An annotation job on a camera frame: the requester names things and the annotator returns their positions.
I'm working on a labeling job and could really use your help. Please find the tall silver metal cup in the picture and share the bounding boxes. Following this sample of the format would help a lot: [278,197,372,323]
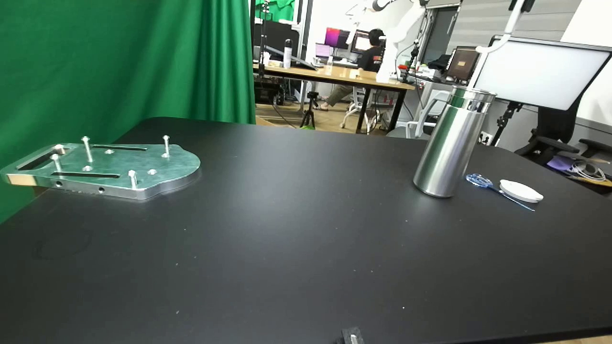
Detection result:
[412,86,496,201]

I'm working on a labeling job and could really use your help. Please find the large white screen board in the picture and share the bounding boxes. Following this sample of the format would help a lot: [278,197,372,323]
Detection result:
[473,35,612,115]

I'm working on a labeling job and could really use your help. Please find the black office chair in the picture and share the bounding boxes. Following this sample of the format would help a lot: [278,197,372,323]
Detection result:
[515,103,612,168]

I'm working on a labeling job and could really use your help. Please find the person in black shirt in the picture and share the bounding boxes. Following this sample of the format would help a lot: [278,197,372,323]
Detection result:
[354,27,389,75]

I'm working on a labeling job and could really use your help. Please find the white round flat disc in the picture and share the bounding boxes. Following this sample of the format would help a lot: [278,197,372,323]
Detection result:
[498,178,548,207]

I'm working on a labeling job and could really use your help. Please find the pink lit laptop screen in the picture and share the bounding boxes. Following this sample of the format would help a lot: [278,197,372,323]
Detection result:
[322,25,352,50]

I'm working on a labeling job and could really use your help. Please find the wooden desk with black legs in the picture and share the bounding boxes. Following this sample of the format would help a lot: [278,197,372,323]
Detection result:
[253,61,417,136]

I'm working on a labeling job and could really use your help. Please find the small black tripod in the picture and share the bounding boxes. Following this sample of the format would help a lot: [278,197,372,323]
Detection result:
[299,90,320,130]

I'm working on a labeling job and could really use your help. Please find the green curtain backdrop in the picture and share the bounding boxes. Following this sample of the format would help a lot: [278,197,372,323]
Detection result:
[0,0,259,226]

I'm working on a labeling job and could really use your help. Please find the green plate with bolts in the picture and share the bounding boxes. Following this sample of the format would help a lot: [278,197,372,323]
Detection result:
[0,134,203,205]

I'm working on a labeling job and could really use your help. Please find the blue handled scissors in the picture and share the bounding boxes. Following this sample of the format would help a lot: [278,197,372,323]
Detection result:
[463,170,538,214]

